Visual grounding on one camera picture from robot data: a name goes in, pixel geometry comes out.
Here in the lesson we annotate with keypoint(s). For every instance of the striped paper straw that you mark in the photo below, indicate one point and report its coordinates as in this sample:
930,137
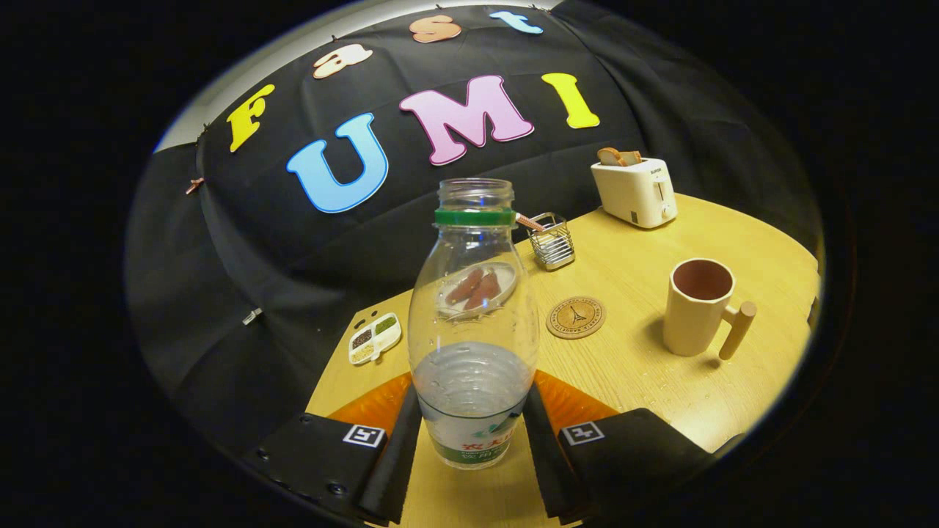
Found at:
530,222

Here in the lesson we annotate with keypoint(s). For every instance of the brown meat patty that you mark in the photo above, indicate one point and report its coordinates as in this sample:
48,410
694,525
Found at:
465,287
484,292

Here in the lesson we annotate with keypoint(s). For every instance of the copper cloth clip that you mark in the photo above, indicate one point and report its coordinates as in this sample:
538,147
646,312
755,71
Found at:
195,185

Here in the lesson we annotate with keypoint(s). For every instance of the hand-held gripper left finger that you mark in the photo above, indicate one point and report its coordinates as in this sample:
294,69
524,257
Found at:
392,469

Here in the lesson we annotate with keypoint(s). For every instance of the toasted bread slice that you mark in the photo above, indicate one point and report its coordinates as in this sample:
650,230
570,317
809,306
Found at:
632,157
609,156

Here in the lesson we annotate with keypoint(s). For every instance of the white divided condiment dish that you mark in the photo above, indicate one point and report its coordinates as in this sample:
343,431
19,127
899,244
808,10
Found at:
374,339

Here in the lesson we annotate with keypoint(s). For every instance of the round cork coaster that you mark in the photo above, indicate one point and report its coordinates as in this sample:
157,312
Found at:
576,317

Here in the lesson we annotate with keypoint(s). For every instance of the white cloth clip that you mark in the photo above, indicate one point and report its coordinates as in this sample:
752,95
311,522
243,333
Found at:
252,316

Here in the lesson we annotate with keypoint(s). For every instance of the wooden table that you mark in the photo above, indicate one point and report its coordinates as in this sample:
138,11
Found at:
631,381

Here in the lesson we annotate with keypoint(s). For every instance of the round grey plate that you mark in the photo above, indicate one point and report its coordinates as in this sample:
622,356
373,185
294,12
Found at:
506,282

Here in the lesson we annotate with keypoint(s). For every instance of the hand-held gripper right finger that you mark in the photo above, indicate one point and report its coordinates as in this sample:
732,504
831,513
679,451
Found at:
546,469

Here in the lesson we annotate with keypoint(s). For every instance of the clear plastic juice bottle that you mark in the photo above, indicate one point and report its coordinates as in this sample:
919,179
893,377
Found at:
473,381

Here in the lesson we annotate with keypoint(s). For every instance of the white toaster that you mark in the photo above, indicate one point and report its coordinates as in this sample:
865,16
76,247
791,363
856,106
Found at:
631,194

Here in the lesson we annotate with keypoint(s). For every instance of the black backdrop cloth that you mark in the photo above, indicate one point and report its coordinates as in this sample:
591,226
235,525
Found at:
293,249

